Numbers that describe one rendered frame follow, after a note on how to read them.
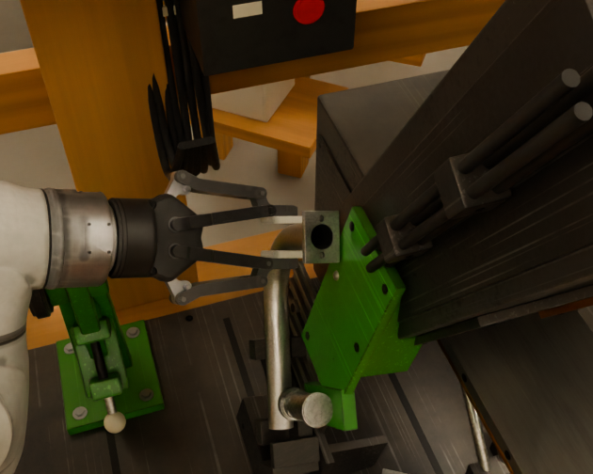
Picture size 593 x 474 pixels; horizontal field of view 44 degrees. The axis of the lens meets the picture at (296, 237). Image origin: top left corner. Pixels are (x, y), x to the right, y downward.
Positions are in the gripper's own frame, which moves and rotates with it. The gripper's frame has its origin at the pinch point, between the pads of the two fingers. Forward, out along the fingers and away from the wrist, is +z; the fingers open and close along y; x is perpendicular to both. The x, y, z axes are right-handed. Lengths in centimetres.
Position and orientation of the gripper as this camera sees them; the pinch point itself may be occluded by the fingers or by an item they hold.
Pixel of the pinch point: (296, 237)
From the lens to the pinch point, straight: 78.3
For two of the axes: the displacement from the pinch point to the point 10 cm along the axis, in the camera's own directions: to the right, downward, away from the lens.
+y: -0.1, -10.0, 0.0
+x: -4.9, 0.0, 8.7
